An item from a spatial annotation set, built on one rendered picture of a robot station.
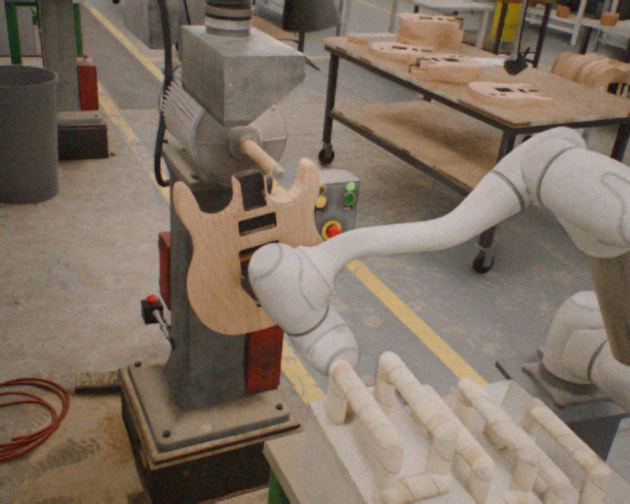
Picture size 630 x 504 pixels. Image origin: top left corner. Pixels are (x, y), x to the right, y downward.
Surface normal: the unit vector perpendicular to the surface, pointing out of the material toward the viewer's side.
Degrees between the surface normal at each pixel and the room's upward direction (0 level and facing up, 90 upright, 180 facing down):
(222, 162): 95
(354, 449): 0
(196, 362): 90
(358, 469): 0
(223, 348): 90
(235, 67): 90
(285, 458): 0
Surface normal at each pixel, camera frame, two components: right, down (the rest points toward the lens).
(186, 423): 0.25, -0.62
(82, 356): 0.09, -0.88
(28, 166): 0.52, 0.49
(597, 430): 0.30, 0.47
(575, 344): -0.84, 0.10
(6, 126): 0.10, 0.52
